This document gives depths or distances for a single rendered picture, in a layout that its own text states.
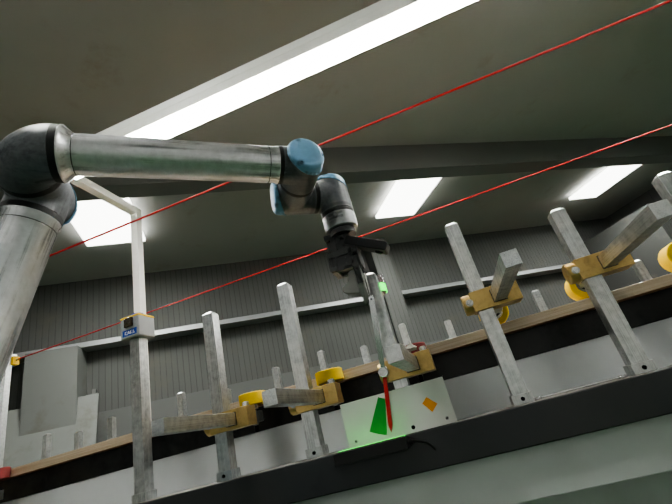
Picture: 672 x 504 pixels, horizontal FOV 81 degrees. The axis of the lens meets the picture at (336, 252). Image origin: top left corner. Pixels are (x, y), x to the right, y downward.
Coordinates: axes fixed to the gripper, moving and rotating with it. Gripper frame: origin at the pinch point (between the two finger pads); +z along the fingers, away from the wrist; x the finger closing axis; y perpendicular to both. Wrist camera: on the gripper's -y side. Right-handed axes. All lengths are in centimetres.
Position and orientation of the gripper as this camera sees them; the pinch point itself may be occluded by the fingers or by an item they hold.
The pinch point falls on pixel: (368, 299)
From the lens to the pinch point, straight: 99.8
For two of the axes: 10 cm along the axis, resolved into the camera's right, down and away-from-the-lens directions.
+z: 2.2, 8.9, -4.0
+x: -2.8, -3.3, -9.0
